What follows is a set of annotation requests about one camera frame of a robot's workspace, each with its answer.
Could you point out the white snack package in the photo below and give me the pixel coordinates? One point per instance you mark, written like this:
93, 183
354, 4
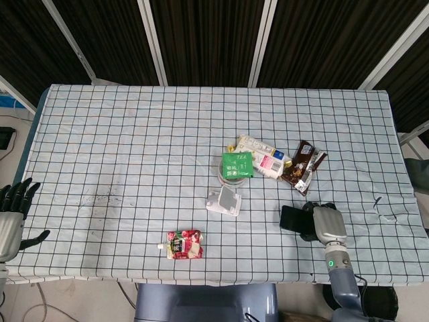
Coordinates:
264, 157

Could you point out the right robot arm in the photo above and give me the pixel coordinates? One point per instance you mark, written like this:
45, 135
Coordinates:
342, 285

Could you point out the green tea packet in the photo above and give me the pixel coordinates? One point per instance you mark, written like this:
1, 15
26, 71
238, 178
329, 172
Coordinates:
238, 166

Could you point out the brown chocolate wrapper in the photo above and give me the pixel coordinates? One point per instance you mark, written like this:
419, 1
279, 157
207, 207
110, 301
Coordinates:
301, 171

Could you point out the light blue checkered tablecloth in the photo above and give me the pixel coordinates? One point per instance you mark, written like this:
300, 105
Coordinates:
134, 151

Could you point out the blue box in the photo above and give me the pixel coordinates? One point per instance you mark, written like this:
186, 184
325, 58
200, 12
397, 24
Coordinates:
7, 100

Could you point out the dark green object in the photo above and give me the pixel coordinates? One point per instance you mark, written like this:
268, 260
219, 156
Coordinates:
419, 172

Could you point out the white partition frame post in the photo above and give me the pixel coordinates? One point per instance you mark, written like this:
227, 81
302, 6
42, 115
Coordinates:
263, 43
392, 47
154, 43
18, 94
70, 43

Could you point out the black smartphone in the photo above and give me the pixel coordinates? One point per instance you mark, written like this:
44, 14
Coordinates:
295, 219

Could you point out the clear plastic jar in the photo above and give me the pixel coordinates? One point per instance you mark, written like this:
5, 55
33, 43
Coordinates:
234, 182

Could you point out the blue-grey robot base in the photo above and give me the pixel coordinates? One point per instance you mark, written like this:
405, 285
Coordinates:
201, 302

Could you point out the dark slatted partition panel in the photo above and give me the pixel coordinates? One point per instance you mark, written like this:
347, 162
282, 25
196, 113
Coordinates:
207, 40
328, 40
27, 43
412, 73
110, 40

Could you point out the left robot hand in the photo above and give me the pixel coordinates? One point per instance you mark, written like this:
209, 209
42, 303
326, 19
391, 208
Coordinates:
8, 231

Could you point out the white phone stand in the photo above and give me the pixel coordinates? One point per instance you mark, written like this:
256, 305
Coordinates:
228, 201

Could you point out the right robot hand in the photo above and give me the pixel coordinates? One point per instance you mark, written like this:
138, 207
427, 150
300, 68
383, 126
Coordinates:
330, 224

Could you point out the white metal frame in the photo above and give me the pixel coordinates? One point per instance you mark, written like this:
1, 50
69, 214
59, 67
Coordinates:
414, 135

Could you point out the black floor object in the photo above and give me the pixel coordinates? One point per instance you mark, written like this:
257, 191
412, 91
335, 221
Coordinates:
382, 302

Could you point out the red jelly drink pouch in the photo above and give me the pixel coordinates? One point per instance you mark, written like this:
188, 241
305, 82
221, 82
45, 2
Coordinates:
184, 245

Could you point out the small yellow packet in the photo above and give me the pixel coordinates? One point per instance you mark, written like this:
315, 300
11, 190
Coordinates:
288, 164
232, 148

